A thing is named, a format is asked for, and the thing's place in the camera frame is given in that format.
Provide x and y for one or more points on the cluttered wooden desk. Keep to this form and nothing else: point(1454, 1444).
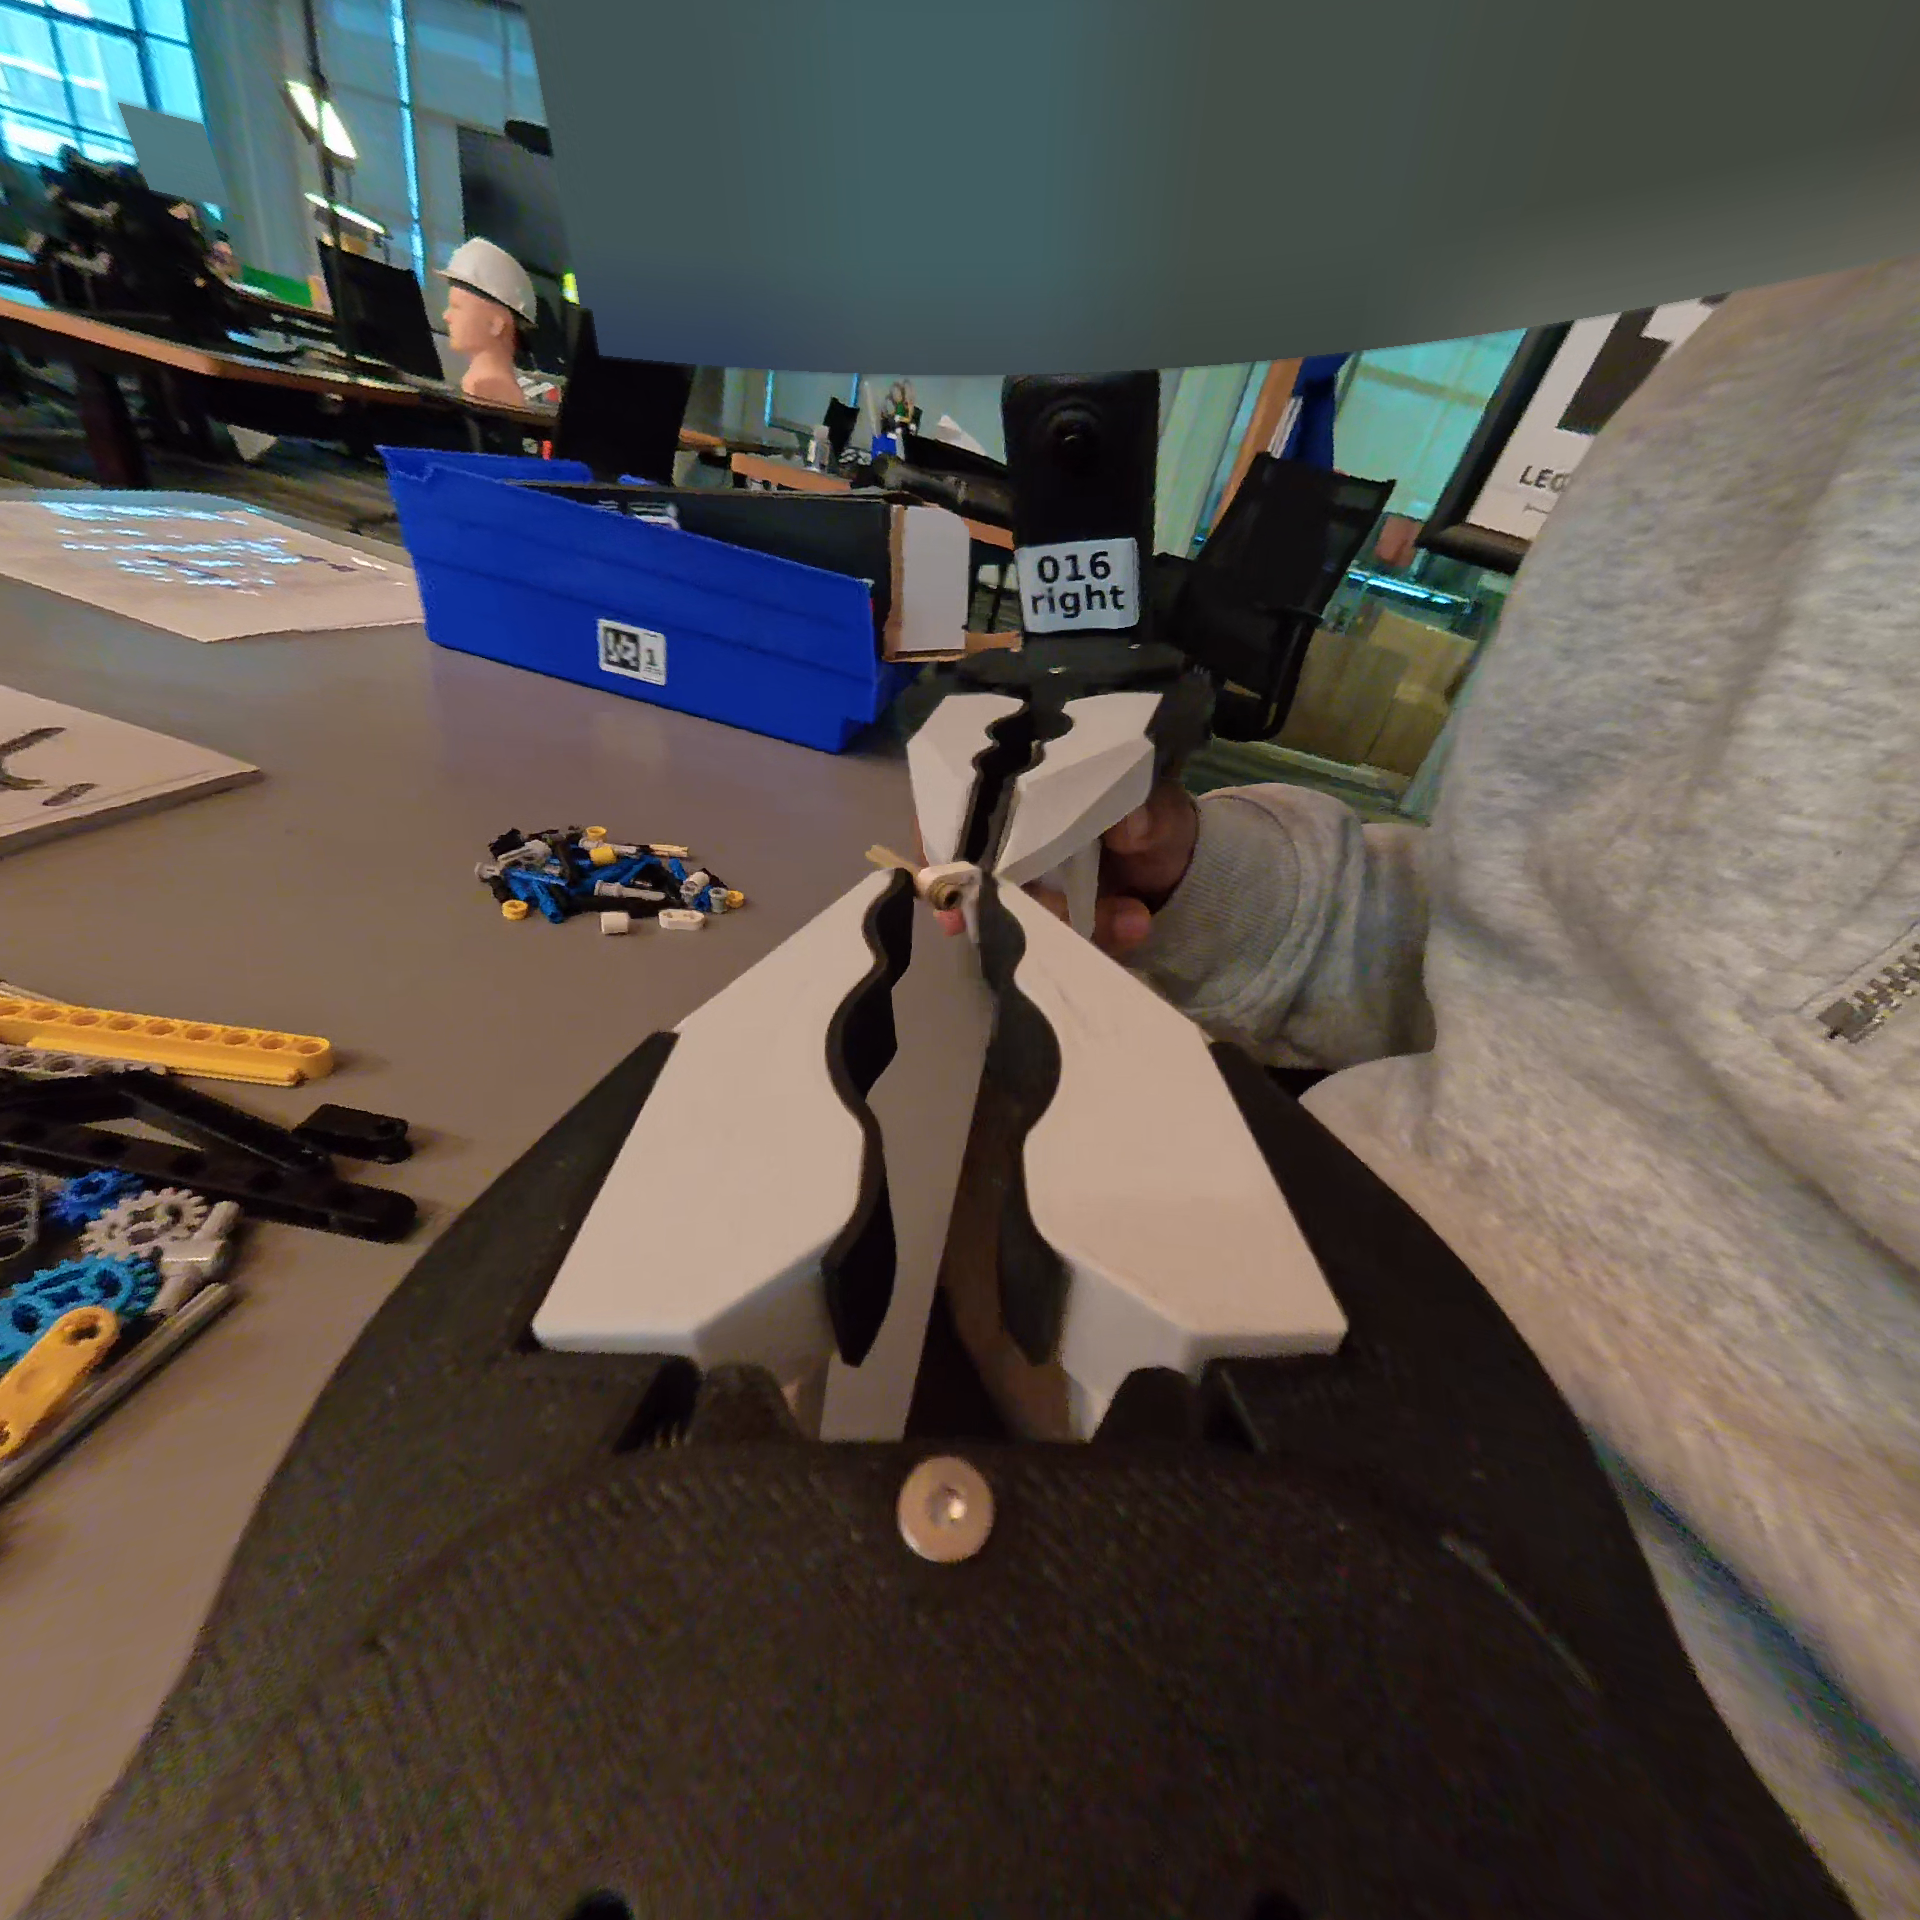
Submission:
point(839, 482)

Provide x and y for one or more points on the blue plastic bin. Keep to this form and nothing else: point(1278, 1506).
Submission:
point(525, 586)

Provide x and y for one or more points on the stack of cardboard boxes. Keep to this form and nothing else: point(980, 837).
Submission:
point(1382, 705)

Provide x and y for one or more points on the small tan T-shaped pin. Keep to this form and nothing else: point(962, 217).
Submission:
point(968, 886)

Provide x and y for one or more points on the black computer monitor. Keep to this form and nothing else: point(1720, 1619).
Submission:
point(383, 308)

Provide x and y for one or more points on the person's right forearm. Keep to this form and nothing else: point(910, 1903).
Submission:
point(1290, 932)

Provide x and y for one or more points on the large dark wall screen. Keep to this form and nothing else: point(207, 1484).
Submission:
point(503, 202)

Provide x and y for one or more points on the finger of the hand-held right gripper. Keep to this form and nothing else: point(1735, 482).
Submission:
point(944, 787)
point(1089, 774)

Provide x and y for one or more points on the white hard hat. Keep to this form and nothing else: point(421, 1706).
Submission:
point(494, 278)

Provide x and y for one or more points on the instruction booklet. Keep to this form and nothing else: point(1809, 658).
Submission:
point(105, 764)

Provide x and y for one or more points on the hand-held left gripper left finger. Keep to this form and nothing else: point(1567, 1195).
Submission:
point(704, 1185)

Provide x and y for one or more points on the black mesh office chair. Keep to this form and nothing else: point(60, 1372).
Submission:
point(1290, 571)

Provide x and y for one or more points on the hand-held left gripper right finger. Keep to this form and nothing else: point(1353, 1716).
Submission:
point(1185, 1185)

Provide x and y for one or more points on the framed white poster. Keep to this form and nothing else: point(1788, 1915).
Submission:
point(1546, 452)

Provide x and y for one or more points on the long wooden office desk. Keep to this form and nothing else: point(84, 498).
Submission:
point(225, 357)

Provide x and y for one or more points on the mannequin head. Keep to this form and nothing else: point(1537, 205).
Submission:
point(488, 354)

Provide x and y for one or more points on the printed cardboard box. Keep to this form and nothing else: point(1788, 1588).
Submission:
point(780, 540)

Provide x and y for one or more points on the pile of large lego beams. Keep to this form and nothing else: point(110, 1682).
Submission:
point(181, 1038)

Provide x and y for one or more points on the printed paper sheet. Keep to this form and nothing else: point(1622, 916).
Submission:
point(181, 563)

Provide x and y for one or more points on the pile of small lego pins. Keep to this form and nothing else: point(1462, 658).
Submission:
point(600, 878)

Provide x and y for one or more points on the person's right hand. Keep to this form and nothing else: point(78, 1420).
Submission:
point(1148, 870)

